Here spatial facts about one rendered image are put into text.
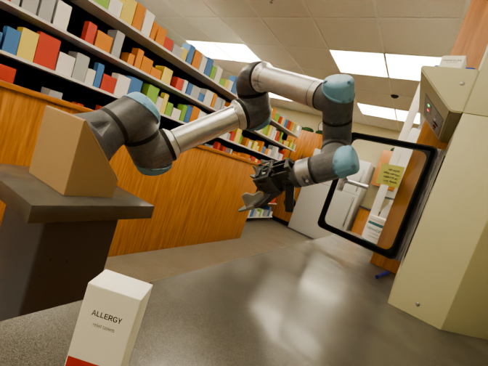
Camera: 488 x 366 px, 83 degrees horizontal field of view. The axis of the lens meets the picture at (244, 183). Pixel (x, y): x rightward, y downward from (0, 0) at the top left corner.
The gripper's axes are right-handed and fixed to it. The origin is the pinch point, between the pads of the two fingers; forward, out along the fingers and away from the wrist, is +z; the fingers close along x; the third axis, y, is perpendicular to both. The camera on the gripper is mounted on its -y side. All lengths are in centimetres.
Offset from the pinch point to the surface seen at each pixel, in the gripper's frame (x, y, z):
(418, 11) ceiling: -214, -48, -66
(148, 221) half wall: -63, -57, 174
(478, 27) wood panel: -62, -8, -72
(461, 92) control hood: -13, 2, -59
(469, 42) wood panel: -59, -10, -68
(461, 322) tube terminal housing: 25, -31, -47
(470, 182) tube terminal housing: 3, -10, -56
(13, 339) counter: 54, 37, -17
